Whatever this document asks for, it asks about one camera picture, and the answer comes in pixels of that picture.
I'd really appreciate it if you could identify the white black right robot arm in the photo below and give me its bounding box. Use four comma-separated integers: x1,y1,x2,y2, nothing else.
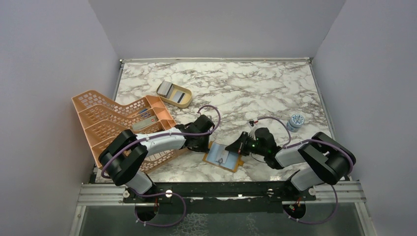
225,127,356,200

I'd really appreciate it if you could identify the aluminium table frame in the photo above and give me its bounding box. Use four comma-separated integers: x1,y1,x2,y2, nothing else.
72,59,372,236

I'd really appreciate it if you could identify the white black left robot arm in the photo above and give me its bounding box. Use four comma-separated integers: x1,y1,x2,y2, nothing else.
98,115,219,202

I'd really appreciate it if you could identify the blue white small jar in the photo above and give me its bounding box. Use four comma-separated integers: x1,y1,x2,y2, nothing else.
287,114,305,132

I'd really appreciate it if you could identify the pink plastic desk organizer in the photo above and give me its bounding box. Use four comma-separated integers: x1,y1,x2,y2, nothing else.
72,90,176,169

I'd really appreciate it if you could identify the grey deli box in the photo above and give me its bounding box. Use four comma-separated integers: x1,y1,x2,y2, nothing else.
132,116,158,131

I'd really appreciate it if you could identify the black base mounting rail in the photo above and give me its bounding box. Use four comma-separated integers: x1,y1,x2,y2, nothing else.
123,181,316,214

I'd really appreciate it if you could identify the loose striped card in tray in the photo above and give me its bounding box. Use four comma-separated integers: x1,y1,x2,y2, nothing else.
172,90,185,103

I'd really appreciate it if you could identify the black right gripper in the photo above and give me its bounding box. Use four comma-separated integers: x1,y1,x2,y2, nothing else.
225,131,267,156

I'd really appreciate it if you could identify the yellow leather card holder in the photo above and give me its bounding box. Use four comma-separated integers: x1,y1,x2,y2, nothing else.
203,141,244,173

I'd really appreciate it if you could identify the stack of grey cards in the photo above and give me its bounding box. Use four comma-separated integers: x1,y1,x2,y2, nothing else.
157,81,173,98

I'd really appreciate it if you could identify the beige oval plastic tray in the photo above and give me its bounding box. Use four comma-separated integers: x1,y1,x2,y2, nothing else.
156,81,192,108

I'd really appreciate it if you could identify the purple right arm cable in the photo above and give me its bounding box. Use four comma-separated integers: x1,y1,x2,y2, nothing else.
251,117,355,225

